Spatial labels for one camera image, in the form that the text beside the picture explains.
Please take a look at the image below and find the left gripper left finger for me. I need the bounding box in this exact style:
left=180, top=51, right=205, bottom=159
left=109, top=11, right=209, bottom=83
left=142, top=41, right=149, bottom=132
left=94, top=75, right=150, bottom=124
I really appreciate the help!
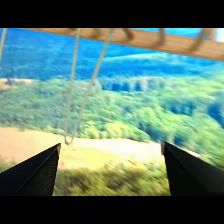
left=0, top=143, right=62, bottom=197

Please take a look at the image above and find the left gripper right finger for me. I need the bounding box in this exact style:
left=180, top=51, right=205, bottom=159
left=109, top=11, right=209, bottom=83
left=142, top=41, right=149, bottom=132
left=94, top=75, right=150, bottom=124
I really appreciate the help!
left=161, top=140, right=224, bottom=197

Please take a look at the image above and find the wooden hanger rack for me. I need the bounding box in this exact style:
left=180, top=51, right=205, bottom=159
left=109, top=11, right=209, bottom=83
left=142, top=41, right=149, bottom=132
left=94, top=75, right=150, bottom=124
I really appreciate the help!
left=19, top=28, right=224, bottom=62

